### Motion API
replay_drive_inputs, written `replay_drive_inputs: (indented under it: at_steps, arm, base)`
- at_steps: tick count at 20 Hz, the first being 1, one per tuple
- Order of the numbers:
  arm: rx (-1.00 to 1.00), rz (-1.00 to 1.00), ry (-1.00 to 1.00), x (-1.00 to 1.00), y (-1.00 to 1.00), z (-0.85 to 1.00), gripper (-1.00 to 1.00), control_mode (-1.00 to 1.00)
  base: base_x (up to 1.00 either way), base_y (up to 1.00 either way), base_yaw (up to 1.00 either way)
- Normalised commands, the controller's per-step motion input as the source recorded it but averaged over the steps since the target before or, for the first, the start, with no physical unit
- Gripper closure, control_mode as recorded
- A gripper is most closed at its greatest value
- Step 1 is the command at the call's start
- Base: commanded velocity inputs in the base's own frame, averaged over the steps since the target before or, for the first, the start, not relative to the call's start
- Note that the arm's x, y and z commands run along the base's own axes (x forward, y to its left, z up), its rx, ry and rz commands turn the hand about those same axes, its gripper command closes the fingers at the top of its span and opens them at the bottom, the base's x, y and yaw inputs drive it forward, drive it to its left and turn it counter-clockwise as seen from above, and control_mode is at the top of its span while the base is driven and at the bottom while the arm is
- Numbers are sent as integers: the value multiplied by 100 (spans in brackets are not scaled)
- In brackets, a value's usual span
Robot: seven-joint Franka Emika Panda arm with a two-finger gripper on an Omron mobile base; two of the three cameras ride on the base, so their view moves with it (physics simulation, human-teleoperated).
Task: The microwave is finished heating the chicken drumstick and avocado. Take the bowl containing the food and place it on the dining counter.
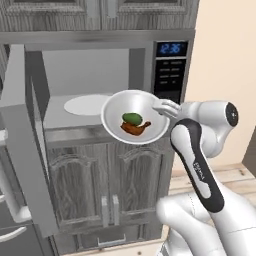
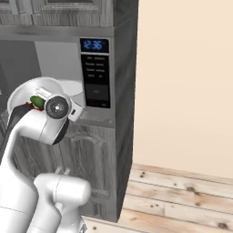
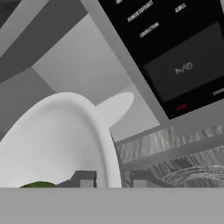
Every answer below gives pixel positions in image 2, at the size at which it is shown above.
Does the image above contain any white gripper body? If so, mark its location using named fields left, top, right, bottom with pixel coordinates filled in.
left=34, top=86, right=54, bottom=101

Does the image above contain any green avocado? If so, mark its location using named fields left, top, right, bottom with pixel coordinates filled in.
left=29, top=95, right=46, bottom=109

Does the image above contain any white bowl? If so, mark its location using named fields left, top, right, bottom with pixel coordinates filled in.
left=6, top=76, right=66, bottom=118

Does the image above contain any brown chicken drumstick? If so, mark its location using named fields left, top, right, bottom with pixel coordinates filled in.
left=24, top=102, right=46, bottom=113

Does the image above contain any white microwave turntable plate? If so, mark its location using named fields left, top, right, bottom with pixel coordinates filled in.
left=57, top=79, right=86, bottom=106

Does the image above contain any dark microwave door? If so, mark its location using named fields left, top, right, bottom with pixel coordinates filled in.
left=0, top=40, right=43, bottom=114

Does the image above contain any grey microwave oven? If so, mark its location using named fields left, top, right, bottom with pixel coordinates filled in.
left=0, top=25, right=117, bottom=128

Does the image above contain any grey wooden cabinet housing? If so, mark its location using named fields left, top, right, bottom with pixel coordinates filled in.
left=113, top=0, right=140, bottom=223

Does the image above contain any arched grey wooden cupboard door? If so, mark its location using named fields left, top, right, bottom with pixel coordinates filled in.
left=13, top=123, right=117, bottom=221

